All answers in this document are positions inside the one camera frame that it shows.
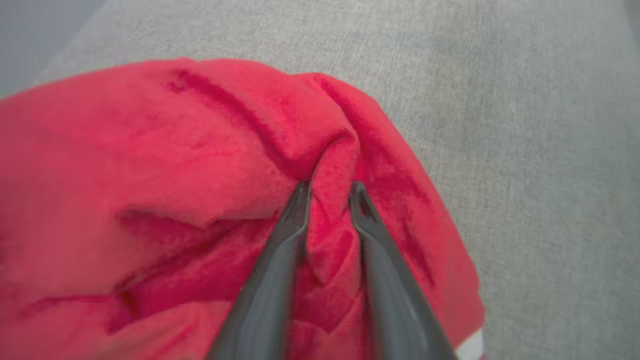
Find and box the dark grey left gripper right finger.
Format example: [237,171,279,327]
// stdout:
[348,180,458,360]

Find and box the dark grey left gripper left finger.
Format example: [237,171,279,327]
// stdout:
[206,181,312,360]

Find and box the red white short-sleeve shirt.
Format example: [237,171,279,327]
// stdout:
[0,57,486,360]

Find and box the grey fabric sofa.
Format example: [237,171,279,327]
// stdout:
[30,0,640,360]

